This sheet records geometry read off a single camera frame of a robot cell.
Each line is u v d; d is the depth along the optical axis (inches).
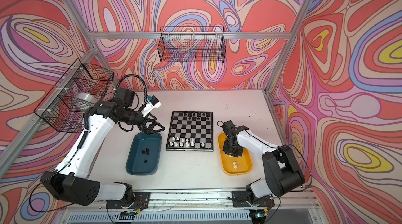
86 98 28.9
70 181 14.8
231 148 29.1
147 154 34.8
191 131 37.7
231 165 33.3
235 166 32.5
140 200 28.7
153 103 24.8
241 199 28.9
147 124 24.4
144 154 34.7
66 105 28.2
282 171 17.1
